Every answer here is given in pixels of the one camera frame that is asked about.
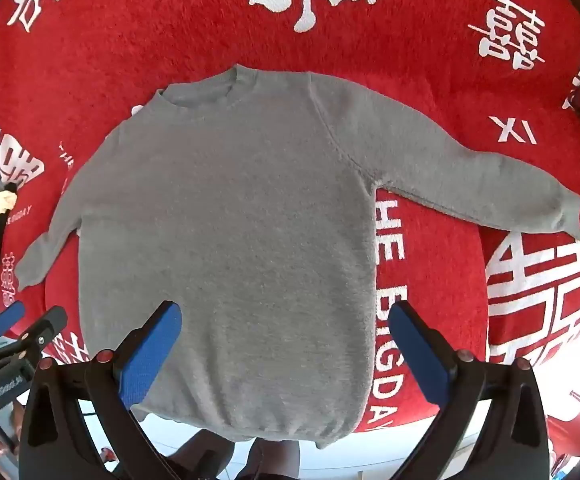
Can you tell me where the red stool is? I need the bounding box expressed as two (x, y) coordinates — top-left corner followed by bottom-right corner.
(546, 409), (580, 472)

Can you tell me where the red printed blanket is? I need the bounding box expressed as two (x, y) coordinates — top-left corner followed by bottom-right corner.
(0, 0), (580, 441)

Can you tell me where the grey knit sweater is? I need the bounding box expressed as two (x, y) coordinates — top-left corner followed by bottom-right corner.
(16, 64), (580, 450)

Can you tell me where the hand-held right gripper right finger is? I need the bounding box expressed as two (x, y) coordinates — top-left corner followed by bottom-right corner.
(388, 301), (552, 480)

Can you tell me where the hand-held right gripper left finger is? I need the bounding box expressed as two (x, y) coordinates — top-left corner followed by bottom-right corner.
(18, 301), (184, 480)

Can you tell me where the person's leg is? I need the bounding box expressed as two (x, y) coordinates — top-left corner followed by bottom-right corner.
(172, 429), (237, 480)
(237, 437), (301, 480)

